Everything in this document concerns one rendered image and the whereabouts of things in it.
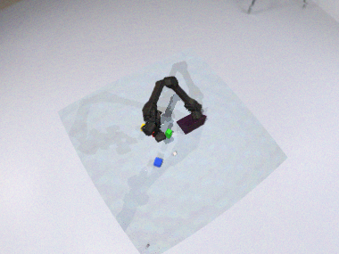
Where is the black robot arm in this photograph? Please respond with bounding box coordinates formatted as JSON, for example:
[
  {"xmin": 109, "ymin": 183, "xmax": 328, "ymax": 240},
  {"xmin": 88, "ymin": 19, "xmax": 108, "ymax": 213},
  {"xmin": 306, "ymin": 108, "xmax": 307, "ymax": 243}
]
[{"xmin": 141, "ymin": 77, "xmax": 204, "ymax": 136}]

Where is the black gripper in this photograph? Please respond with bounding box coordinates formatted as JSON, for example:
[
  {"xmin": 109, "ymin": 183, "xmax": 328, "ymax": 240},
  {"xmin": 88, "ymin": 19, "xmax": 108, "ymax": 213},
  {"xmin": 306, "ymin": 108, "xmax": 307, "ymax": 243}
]
[{"xmin": 153, "ymin": 122, "xmax": 166, "ymax": 143}]

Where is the blue block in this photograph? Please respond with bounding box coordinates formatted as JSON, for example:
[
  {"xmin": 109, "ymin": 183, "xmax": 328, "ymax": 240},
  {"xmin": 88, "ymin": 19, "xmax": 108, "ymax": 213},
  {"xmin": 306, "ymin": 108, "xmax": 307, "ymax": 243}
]
[{"xmin": 153, "ymin": 157, "xmax": 162, "ymax": 168}]

